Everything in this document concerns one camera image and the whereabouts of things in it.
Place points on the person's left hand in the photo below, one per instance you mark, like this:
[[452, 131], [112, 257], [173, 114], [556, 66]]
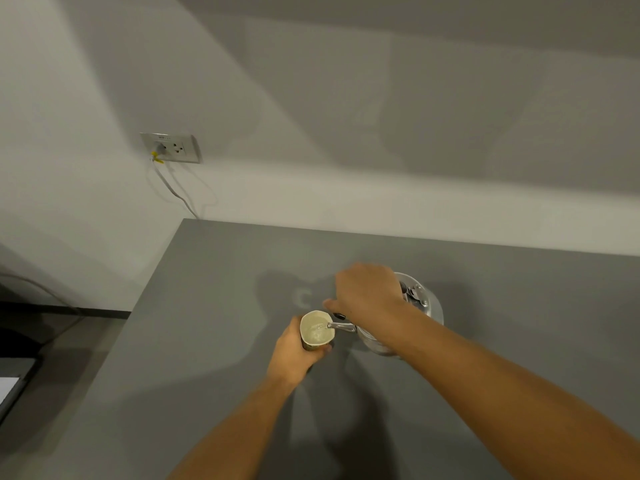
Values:
[[290, 357]]

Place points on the person's right hand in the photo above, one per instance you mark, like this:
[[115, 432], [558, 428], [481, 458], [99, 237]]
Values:
[[367, 294]]

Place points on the person's left thumb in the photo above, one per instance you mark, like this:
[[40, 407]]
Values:
[[293, 328]]

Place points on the person's right fingers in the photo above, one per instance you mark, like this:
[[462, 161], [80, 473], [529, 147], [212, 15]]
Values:
[[334, 309]]

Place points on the cream paper cup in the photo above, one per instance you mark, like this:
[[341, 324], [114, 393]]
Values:
[[316, 330]]

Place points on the person's left forearm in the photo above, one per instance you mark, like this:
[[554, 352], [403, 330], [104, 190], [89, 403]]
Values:
[[235, 434]]

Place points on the person's right forearm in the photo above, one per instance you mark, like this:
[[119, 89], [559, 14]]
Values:
[[505, 399]]

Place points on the white wall power outlet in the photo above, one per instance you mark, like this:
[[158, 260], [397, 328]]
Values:
[[172, 147]]

